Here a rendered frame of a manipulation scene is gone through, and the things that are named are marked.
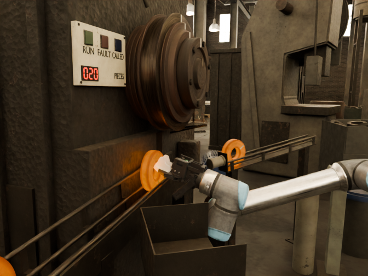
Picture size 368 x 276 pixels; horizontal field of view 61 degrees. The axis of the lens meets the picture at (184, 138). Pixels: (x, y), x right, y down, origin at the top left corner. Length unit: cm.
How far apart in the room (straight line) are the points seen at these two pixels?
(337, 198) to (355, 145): 135
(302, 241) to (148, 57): 137
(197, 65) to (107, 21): 37
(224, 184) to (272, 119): 289
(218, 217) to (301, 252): 99
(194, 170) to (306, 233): 101
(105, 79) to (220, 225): 62
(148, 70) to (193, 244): 59
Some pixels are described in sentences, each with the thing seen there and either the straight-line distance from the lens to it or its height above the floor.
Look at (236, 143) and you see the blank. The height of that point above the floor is 76.
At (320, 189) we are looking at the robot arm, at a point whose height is 68.
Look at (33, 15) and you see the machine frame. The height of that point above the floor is 125.
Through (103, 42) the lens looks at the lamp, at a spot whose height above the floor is 120.
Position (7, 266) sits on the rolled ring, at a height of 72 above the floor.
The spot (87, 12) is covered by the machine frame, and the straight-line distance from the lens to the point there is 106.
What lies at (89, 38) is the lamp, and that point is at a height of 120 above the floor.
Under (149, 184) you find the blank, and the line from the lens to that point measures 115.
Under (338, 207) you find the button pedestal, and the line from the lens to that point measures 196.
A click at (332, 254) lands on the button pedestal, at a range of 207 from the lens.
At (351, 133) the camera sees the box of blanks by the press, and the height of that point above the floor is 68.
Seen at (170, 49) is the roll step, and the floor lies 120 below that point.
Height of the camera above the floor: 105
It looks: 9 degrees down
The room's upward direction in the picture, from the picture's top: 1 degrees clockwise
